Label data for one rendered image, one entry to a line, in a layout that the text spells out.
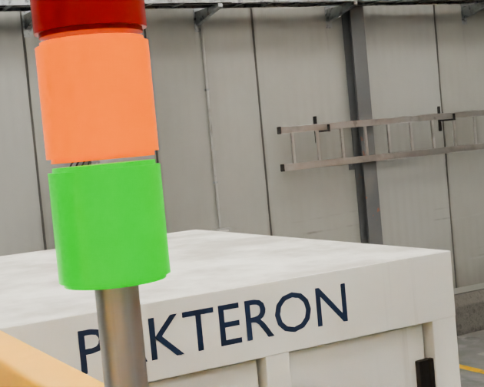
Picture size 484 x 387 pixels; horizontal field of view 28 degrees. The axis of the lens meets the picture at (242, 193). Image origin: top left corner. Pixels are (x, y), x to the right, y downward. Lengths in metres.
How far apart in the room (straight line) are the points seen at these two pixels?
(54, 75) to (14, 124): 7.83
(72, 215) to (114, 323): 0.05
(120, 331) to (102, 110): 0.10
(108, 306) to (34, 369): 0.15
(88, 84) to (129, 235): 0.07
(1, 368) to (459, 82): 10.08
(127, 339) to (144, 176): 0.07
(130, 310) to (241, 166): 8.60
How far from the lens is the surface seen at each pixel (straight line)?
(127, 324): 0.43
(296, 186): 9.32
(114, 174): 0.41
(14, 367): 0.59
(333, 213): 9.56
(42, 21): 0.42
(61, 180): 0.42
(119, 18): 0.42
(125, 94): 0.41
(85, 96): 0.41
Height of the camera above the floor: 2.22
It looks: 3 degrees down
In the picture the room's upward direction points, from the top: 5 degrees counter-clockwise
